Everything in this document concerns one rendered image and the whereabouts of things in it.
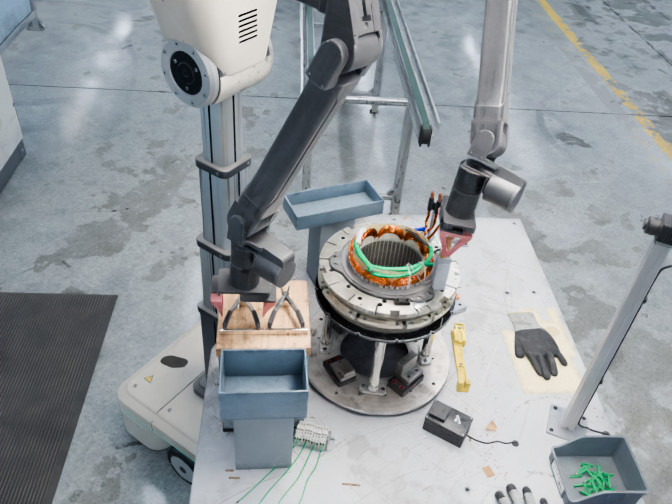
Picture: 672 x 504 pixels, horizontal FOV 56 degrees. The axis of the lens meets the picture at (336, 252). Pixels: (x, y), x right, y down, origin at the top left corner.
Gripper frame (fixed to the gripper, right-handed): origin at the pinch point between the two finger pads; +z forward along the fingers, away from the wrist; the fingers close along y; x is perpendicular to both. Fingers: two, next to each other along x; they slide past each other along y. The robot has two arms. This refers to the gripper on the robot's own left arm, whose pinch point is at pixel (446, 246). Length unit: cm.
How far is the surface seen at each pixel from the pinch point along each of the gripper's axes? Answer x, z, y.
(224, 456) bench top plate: 37, 48, -27
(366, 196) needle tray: 16.4, 18.2, 42.1
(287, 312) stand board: 29.9, 17.6, -10.3
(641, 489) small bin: -51, 34, -25
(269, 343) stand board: 32.0, 18.2, -19.6
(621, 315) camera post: -35.8, 1.4, -9.3
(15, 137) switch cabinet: 203, 116, 185
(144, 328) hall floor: 93, 127, 77
